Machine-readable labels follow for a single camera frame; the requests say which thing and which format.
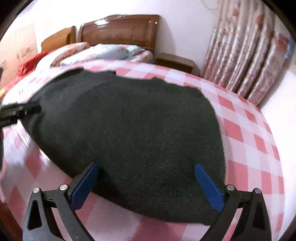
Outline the dark striped knit sweater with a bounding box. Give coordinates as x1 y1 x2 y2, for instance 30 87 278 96
22 69 226 225

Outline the red folded blanket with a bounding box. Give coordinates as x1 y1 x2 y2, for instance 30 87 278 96
17 51 49 77

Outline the pink checked bed sheet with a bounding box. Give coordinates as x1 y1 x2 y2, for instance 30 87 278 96
1 60 285 240

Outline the orange floral pillow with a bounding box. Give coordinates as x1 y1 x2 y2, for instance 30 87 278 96
36 42 90 70

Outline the beige wardrobe with louvres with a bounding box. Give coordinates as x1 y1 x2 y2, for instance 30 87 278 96
0 39 39 91

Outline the far wooden headboard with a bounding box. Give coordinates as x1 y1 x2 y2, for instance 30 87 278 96
41 26 77 52

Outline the wooden headboard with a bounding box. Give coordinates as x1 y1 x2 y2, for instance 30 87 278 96
77 15 159 53
41 26 77 52

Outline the light blue floral pillow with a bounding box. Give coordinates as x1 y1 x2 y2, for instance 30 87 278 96
60 44 145 66

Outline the near wooden headboard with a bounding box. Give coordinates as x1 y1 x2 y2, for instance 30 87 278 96
77 15 159 53

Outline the wooden nightstand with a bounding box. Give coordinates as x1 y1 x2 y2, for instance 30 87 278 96
155 53 200 76

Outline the pink floral curtain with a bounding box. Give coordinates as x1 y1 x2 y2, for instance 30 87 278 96
201 1 293 105

